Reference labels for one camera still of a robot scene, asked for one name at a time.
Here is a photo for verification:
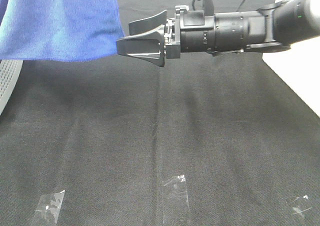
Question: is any middle clear tape strip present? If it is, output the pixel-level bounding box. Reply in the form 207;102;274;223
162;175;190;226

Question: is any grey perforated basket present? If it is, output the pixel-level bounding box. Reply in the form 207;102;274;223
0;59;23;114

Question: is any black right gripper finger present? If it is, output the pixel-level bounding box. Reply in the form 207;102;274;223
116;26;165;67
128;10;167;35

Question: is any left clear tape strip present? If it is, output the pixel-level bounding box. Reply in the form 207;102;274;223
31;190;65;226

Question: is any right clear tape strip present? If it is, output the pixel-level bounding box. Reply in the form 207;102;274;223
286;195;313;221

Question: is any blue microfibre towel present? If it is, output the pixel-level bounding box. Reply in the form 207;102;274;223
0;0;124;62

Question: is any clear tape strip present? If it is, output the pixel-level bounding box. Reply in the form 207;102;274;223
286;195;313;221
162;175;190;226
31;190;65;226

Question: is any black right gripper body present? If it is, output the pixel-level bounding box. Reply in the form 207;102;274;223
164;5;189;59

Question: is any black table cloth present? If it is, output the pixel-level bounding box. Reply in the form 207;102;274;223
0;0;320;226

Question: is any white slotted storage box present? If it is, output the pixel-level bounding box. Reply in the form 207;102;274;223
262;0;320;117

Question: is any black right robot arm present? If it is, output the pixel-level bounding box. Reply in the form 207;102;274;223
116;0;320;67

